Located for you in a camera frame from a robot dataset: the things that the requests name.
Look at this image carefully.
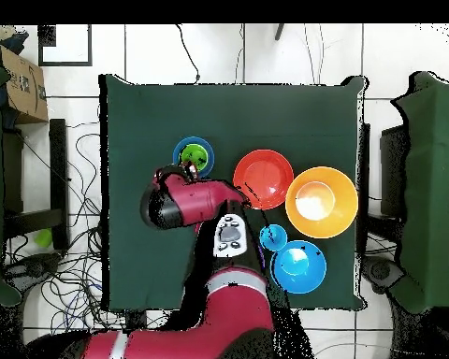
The orange bowl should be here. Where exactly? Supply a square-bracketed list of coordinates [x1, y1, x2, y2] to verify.
[232, 149, 296, 210]

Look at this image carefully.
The cardboard box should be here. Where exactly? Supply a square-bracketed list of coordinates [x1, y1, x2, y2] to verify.
[0, 44, 49, 125]

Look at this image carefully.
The blue cup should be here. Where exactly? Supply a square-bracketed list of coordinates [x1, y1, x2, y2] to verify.
[258, 223, 288, 252]

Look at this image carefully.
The large yellow bowl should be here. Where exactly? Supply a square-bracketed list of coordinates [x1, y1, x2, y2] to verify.
[284, 165, 359, 239]

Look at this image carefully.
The large blue bowl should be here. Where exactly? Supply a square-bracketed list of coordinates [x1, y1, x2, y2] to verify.
[269, 239, 327, 294]

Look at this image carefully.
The small blue bowl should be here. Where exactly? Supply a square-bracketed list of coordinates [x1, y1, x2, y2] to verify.
[172, 136, 215, 178]

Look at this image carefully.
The dark grey caster foot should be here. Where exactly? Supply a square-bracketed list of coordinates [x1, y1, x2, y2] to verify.
[3, 253, 61, 291]
[362, 255, 403, 294]

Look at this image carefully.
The dark green tablecloth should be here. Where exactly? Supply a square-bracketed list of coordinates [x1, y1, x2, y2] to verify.
[98, 73, 369, 312]

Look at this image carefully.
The black box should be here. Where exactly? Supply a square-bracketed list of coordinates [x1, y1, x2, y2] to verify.
[379, 124, 411, 218]

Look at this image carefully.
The black metal frame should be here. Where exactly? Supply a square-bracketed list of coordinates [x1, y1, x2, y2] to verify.
[2, 118, 69, 240]

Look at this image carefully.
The light green plastic cup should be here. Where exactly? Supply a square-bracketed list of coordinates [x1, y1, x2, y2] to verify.
[33, 228, 53, 249]

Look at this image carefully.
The black cable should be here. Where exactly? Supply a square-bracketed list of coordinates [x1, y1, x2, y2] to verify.
[174, 23, 202, 84]

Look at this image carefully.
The grey square frame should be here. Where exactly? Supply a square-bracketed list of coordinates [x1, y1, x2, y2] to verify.
[37, 23, 94, 67]

